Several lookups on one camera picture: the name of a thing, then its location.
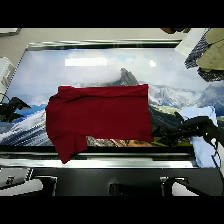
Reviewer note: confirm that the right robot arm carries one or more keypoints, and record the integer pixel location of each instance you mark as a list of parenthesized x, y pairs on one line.
[(200, 125)]

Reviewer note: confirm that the light blue garment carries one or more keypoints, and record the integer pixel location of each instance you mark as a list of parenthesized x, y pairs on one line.
[(204, 150)]

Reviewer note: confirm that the dark checked garment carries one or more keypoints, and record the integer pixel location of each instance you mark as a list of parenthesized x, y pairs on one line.
[(196, 53)]

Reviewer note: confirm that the khaki garment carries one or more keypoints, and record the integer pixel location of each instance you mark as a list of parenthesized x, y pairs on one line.
[(213, 56)]

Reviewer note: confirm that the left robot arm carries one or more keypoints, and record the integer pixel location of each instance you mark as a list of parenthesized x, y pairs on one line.
[(12, 107)]

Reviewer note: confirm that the silver frame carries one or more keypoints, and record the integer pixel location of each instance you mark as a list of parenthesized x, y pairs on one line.
[(100, 162)]

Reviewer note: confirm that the red T-shirt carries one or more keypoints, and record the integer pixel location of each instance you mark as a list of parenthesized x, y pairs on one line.
[(100, 113)]

